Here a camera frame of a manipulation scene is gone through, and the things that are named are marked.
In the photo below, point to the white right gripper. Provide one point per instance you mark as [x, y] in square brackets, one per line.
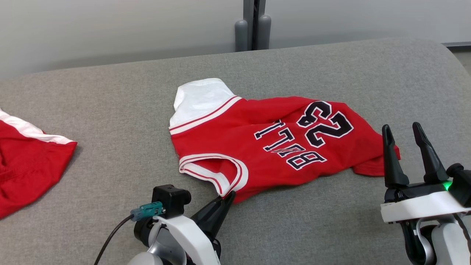
[415, 206]

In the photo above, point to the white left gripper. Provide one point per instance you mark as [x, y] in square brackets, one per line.
[191, 235]

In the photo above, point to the red basketball jersey number 23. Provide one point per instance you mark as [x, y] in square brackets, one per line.
[257, 121]

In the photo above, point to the red shorts with white stripe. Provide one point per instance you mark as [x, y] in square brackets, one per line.
[22, 169]

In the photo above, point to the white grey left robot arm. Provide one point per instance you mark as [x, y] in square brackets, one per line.
[167, 248]

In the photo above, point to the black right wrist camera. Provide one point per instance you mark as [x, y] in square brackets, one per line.
[460, 184]

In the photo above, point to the teal left camera connector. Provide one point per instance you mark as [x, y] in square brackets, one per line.
[147, 211]

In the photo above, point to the grey partition post double foot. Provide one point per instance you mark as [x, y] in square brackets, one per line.
[254, 22]

